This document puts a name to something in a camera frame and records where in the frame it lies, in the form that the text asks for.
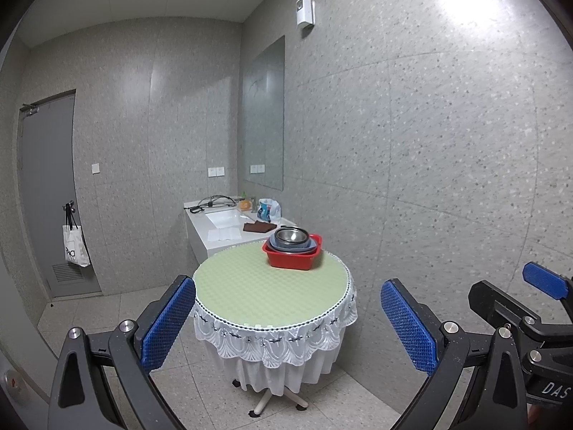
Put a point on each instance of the door vent grille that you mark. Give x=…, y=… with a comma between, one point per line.
x=67, y=273

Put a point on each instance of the red plastic basin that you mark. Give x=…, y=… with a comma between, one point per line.
x=291, y=260

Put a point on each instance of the round table green cloth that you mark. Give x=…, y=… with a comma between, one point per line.
x=268, y=291

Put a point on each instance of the white wall dispenser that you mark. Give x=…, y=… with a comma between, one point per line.
x=305, y=11

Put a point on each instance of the wall mirror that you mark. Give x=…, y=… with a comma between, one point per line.
x=264, y=112

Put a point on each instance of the white-legged round table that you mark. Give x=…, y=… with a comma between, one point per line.
x=273, y=398

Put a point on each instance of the metal faucet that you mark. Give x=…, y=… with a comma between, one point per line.
x=255, y=204

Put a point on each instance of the brown cloth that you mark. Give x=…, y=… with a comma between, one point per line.
x=258, y=227

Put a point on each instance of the grey door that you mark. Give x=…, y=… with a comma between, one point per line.
x=49, y=165

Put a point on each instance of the blue and white plastic bag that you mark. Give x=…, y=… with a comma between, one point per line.
x=268, y=210

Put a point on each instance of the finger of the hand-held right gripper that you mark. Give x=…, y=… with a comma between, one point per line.
x=544, y=280
x=492, y=298
x=407, y=327
x=168, y=322

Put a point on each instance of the large steel bowl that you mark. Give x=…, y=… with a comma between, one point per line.
x=280, y=245

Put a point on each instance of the white double wall socket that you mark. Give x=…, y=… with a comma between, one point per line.
x=215, y=171

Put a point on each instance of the white sink counter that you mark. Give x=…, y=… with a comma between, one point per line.
x=199, y=228

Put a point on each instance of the blue plastic bowl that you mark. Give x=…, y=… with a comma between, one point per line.
x=313, y=244

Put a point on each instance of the white tote bag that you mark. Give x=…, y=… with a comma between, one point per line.
x=75, y=246

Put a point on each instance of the orange soap box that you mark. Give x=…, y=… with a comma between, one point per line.
x=245, y=204

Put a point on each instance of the small steel bowl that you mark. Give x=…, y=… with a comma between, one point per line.
x=291, y=234

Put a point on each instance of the door closer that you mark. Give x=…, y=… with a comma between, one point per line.
x=29, y=109

